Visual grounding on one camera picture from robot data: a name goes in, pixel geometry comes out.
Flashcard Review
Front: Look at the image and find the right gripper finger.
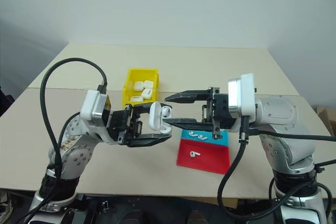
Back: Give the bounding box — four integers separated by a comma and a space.
161, 117, 214, 132
164, 89, 212, 104

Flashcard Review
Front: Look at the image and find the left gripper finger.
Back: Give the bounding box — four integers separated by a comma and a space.
127, 132, 173, 148
132, 101, 159, 116

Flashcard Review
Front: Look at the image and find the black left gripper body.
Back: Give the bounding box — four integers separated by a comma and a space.
106, 104, 144, 146

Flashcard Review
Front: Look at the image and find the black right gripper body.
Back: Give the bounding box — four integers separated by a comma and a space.
201, 86, 237, 140

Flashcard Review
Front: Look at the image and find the yellow plastic bin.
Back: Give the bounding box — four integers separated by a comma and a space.
121, 68, 160, 110

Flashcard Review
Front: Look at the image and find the blue tray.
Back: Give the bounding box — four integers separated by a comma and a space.
180, 129, 230, 148

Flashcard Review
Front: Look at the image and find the red tray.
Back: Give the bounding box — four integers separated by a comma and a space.
176, 138, 233, 175

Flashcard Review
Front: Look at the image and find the brown cardboard box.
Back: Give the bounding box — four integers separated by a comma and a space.
316, 105, 336, 137

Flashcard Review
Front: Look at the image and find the dark bulky object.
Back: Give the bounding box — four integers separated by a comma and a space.
0, 86, 15, 118

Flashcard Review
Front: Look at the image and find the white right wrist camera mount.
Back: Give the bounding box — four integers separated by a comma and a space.
227, 73, 257, 118

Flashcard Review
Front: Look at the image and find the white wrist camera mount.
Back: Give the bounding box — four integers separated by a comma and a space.
227, 73, 257, 118
80, 89, 113, 128

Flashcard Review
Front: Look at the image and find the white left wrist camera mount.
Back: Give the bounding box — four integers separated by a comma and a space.
80, 89, 113, 128

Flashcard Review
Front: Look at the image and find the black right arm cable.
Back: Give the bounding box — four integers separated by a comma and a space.
217, 115, 316, 220
248, 127, 336, 142

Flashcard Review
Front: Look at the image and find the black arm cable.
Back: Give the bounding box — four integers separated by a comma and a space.
248, 127, 336, 142
217, 115, 316, 220
25, 57, 109, 224

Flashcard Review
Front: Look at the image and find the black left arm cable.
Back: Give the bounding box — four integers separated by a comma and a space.
25, 57, 109, 224

